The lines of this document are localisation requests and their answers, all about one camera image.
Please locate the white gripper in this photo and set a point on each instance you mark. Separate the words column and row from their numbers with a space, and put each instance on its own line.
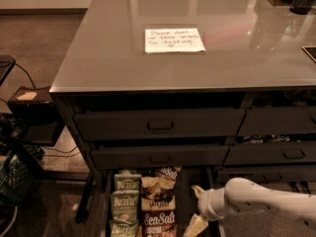
column 207, row 201

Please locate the brown sea salt chip bag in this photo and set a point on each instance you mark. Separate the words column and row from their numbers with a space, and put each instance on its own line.
column 159, row 224

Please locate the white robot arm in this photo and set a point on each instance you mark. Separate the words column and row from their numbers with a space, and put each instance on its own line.
column 242, row 196

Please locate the brown chip bag middle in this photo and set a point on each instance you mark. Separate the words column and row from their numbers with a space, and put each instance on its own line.
column 157, row 194

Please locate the brown chip bag rear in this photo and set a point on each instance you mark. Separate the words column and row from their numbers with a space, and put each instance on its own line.
column 167, row 172

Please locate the open bottom left drawer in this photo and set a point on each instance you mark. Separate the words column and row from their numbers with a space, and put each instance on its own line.
column 186, row 201

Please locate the green kettle chip bag middle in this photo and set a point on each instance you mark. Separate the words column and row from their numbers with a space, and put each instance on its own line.
column 124, row 205

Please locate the green kettle chip bag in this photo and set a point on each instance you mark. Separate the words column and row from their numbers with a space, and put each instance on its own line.
column 124, row 229
column 127, row 181
column 124, row 205

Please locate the green kettle chip bag rear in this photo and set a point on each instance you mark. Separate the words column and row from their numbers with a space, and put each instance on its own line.
column 127, row 181

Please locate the bottom right drawer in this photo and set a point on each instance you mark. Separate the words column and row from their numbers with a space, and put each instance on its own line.
column 269, row 174

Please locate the green kettle chip bag front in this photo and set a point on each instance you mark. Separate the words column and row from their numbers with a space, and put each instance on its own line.
column 124, row 229

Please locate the top left drawer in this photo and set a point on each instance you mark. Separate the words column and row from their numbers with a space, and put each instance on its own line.
column 151, row 124

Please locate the middle left drawer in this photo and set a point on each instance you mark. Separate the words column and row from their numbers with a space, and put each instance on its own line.
column 156, row 156

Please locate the snack bags in right drawer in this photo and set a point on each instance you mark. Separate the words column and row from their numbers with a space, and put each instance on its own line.
column 276, row 138

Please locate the middle right drawer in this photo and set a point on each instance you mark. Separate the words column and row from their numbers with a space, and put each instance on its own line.
column 271, row 153

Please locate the top right drawer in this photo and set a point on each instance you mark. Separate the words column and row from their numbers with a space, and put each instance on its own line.
column 281, row 120

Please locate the dark grey drawer cabinet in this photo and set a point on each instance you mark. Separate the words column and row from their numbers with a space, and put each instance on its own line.
column 255, row 57

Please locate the white handwritten paper note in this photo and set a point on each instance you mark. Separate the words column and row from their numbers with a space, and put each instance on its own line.
column 172, row 40

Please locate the black box with label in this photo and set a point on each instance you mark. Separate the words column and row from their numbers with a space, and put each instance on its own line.
column 37, row 111

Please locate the green plastic crate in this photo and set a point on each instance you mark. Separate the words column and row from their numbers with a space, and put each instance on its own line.
column 15, row 179

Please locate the black chair edge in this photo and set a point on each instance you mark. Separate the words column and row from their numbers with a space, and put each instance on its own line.
column 7, row 62

